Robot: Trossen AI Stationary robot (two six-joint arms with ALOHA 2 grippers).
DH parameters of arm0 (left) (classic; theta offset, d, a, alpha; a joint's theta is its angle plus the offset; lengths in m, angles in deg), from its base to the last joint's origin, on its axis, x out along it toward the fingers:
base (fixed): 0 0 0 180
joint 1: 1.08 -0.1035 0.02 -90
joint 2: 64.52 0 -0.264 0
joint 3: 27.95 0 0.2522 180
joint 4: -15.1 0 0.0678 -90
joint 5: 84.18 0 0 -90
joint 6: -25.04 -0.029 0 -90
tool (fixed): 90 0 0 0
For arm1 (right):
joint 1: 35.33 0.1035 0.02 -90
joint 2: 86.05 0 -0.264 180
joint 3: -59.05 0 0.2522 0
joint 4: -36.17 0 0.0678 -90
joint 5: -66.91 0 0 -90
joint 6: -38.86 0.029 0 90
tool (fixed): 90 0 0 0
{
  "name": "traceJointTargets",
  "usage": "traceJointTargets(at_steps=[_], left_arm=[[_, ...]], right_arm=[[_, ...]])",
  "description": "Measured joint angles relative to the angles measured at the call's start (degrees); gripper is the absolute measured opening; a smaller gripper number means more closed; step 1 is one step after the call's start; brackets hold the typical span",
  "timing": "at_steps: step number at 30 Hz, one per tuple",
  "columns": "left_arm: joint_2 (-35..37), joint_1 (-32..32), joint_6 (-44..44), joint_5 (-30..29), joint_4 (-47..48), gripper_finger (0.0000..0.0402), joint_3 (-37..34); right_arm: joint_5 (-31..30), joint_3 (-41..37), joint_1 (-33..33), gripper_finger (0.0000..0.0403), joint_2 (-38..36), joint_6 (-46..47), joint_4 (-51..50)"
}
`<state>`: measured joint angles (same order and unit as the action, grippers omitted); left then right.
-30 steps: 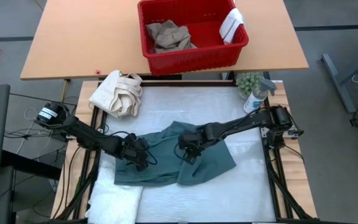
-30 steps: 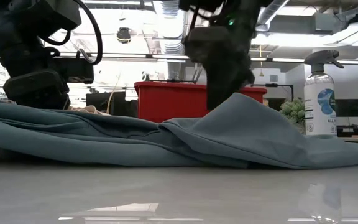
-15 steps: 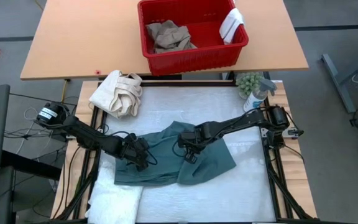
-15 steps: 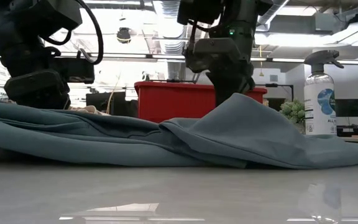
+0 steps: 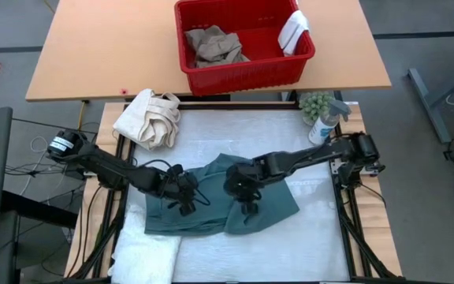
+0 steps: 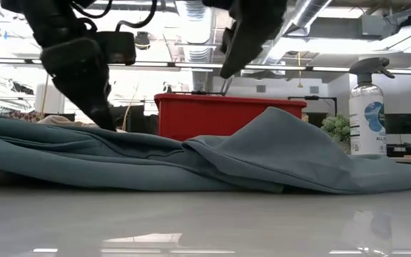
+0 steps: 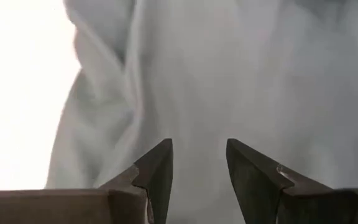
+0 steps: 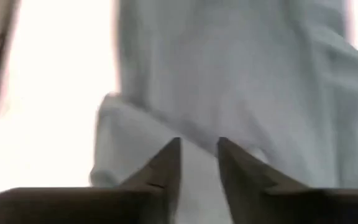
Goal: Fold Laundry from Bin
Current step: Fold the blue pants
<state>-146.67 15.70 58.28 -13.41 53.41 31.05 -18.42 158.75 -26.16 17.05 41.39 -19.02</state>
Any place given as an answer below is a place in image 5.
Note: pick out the khaki crumpled garment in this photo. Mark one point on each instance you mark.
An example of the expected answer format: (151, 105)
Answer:
(215, 47)

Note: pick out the white lace top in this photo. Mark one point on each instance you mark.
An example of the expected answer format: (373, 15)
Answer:
(144, 252)

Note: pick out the red plastic laundry bin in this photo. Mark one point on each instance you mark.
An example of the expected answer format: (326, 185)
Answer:
(258, 75)

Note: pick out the black side desk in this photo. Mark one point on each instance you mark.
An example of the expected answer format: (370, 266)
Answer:
(38, 209)

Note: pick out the tan wooden desk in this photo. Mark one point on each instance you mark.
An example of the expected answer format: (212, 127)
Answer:
(105, 47)

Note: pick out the green potted plant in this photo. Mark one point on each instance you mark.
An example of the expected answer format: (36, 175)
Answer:
(315, 106)

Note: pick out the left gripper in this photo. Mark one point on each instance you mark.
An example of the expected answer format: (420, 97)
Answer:
(183, 185)

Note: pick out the teal grey garment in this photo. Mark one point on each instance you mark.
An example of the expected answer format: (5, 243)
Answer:
(211, 213)

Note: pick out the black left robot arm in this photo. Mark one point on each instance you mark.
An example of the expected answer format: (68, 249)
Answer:
(109, 169)

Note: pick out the grey metal table leg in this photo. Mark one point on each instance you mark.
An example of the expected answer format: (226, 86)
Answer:
(428, 103)

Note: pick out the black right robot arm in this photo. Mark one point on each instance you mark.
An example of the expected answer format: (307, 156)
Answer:
(302, 155)

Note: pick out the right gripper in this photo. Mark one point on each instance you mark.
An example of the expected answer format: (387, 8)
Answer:
(243, 183)

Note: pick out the clear spray bottle black trigger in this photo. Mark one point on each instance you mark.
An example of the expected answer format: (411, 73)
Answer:
(321, 128)

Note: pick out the small white cloth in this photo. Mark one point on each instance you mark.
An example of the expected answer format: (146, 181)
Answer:
(293, 31)

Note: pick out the beige folded cloth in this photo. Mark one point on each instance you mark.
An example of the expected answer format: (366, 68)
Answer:
(148, 118)

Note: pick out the black aluminium frame rail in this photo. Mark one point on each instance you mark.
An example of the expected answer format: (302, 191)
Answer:
(231, 105)
(108, 209)
(345, 221)

